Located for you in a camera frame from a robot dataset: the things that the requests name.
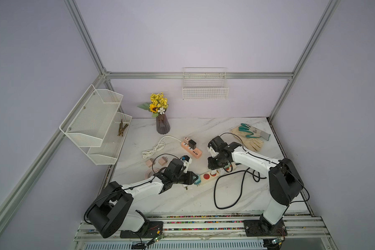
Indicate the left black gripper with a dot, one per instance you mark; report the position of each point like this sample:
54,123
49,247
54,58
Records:
189,175

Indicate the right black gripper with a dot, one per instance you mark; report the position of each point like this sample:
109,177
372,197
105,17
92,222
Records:
213,165

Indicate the cream red power strip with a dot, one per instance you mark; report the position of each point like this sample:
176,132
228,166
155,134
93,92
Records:
207,178

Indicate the round pink power socket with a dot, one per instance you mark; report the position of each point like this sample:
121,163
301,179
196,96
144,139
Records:
151,174

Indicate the teal USB charger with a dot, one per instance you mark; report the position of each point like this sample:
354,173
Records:
198,181

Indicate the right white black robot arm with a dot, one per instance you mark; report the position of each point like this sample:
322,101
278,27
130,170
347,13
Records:
285,183

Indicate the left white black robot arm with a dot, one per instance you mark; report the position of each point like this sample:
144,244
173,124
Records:
111,210

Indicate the black plug adapter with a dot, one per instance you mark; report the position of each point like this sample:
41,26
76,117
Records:
192,144

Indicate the orange USB power strip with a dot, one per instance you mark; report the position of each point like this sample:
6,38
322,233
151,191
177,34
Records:
196,153

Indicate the beige work glove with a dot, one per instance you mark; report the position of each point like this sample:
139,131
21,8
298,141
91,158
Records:
253,144

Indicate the green grey work glove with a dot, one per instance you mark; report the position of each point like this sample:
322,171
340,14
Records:
252,132

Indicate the dark ribbed vase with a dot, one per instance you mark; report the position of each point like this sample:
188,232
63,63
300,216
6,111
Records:
162,124

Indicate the yellow artificial flowers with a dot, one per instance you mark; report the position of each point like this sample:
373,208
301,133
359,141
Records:
158,104

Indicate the brown clips on shelf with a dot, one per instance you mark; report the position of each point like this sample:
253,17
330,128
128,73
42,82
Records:
122,127

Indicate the lower white mesh shelf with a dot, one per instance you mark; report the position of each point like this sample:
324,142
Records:
109,151

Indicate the white mesh shelf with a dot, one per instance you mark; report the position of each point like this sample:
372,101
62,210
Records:
88,124
109,151

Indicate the upper white mesh shelf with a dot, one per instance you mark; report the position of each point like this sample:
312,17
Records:
88,124

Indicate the white wire wall basket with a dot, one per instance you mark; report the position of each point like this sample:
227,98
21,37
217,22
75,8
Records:
201,83

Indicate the aluminium mounting rail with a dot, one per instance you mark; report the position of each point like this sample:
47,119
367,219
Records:
213,232

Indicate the aluminium frame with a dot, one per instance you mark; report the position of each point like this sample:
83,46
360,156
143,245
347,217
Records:
12,203

